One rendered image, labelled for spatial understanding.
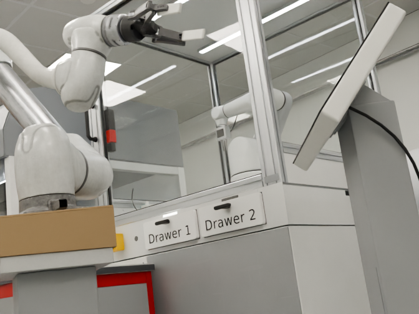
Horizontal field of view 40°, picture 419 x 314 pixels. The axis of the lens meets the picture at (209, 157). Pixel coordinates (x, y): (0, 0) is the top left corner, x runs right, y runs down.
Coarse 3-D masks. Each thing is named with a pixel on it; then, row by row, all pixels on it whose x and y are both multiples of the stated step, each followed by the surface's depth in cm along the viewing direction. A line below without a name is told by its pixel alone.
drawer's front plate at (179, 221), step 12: (168, 216) 227; (180, 216) 223; (192, 216) 218; (144, 228) 236; (156, 228) 231; (168, 228) 227; (180, 228) 222; (192, 228) 218; (168, 240) 226; (180, 240) 222
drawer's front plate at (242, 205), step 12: (216, 204) 211; (240, 204) 203; (252, 204) 200; (204, 216) 214; (216, 216) 210; (228, 216) 207; (240, 216) 203; (264, 216) 198; (204, 228) 214; (216, 228) 210; (228, 228) 206; (240, 228) 202
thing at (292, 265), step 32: (160, 256) 231; (192, 256) 219; (224, 256) 208; (256, 256) 199; (288, 256) 190; (320, 256) 201; (352, 256) 217; (160, 288) 229; (192, 288) 218; (224, 288) 207; (256, 288) 198; (288, 288) 189; (320, 288) 196; (352, 288) 211
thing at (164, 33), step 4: (160, 28) 163; (164, 28) 163; (148, 32) 162; (160, 32) 163; (164, 32) 163; (168, 32) 163; (172, 32) 164; (176, 32) 164; (180, 32) 164; (148, 36) 163; (152, 36) 163; (156, 36) 162; (160, 36) 163; (164, 36) 163; (168, 36) 163; (172, 36) 163; (176, 36) 164; (176, 40) 164; (180, 40) 164
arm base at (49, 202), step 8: (24, 200) 157; (32, 200) 155; (40, 200) 155; (48, 200) 155; (56, 200) 152; (64, 200) 155; (72, 200) 161; (24, 208) 156; (32, 208) 154; (40, 208) 153; (48, 208) 154; (56, 208) 152; (64, 208) 152; (72, 208) 157
